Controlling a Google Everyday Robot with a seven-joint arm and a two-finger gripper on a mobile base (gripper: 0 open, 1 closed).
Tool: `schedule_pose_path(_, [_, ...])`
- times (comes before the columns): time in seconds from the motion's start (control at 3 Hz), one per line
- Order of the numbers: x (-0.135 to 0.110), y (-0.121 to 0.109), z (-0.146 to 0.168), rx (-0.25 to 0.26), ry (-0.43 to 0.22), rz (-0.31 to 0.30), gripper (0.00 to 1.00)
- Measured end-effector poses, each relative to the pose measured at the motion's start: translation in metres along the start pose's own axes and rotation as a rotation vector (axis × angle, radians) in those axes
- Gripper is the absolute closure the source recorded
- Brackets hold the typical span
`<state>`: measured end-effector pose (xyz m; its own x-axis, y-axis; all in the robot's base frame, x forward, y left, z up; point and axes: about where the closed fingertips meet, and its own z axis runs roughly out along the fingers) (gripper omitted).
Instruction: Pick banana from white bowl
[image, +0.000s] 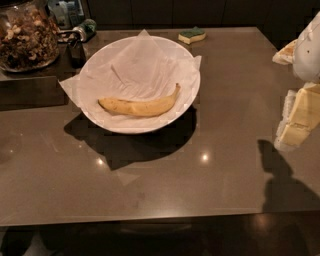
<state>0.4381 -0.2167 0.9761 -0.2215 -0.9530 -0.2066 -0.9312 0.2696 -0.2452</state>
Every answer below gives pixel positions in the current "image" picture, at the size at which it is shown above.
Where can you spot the white bowl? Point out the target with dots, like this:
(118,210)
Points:
(110,124)

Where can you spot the glass jar of nuts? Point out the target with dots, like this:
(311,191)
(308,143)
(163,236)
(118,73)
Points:
(27,35)

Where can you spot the small black object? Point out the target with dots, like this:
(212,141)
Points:
(76,54)

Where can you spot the dark tray block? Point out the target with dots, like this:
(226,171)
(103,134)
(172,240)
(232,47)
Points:
(29,93)

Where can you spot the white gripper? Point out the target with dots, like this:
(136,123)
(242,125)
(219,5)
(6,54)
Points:
(308,53)

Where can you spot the green yellow sponge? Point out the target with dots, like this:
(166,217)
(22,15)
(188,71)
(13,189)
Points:
(190,36)

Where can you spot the white paper liner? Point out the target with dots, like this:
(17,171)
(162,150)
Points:
(140,70)

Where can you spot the yellow banana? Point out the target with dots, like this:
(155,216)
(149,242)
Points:
(150,108)

